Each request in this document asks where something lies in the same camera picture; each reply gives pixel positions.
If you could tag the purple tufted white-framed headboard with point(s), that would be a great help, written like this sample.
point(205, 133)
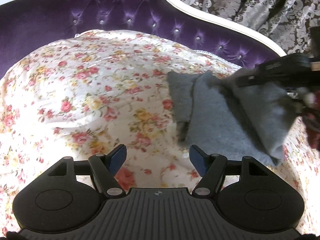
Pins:
point(29, 24)

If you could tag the grey argyle knit sweater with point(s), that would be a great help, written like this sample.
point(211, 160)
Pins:
point(220, 117)

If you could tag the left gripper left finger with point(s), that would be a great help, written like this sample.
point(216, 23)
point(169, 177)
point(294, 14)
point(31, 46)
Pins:
point(104, 168)

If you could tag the floral bed sheet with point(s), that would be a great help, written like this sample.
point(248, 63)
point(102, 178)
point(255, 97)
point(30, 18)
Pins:
point(75, 98)

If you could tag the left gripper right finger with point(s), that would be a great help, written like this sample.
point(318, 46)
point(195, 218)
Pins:
point(210, 168)

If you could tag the brown silver damask curtain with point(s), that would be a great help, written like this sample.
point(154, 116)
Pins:
point(292, 24)

